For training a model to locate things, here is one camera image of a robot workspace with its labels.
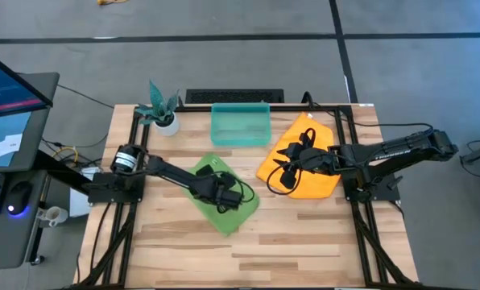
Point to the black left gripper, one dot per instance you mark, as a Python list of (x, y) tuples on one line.
[(224, 196)]

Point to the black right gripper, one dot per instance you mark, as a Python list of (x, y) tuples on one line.
[(312, 159)]

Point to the green microfiber towel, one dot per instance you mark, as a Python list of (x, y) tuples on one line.
[(232, 221)]

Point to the orange microfiber towel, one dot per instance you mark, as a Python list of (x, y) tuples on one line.
[(314, 188)]

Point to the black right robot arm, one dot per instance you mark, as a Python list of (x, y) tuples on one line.
[(405, 151)]

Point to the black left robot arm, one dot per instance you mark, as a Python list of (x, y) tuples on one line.
[(171, 173)]

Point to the teal translucent plastic basket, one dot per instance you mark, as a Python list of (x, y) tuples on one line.
[(240, 125)]

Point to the artificial plant in white pot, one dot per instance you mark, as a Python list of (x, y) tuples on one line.
[(161, 110)]

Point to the white box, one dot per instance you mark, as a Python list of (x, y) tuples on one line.
[(79, 201)]

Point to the black cart support bar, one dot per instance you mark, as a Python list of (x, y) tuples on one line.
[(63, 171)]

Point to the white cup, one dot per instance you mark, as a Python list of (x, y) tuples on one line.
[(55, 216)]

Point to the black computer mouse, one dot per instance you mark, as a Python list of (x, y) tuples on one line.
[(17, 197)]

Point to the grey computer cart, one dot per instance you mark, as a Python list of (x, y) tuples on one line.
[(6, 237)]

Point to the white paper note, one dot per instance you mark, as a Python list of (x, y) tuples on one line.
[(8, 146)]

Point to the computer monitor with blue screen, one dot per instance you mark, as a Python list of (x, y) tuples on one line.
[(6, 88)]

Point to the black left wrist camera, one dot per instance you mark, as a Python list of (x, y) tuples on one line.
[(226, 180)]

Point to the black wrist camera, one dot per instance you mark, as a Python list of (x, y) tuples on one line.
[(288, 180), (226, 180)]

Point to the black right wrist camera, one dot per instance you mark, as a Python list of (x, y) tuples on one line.
[(288, 180)]

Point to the black aluminium table frame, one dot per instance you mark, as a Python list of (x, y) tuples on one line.
[(288, 108)]

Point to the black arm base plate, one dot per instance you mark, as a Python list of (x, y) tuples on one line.
[(385, 195), (103, 194)]

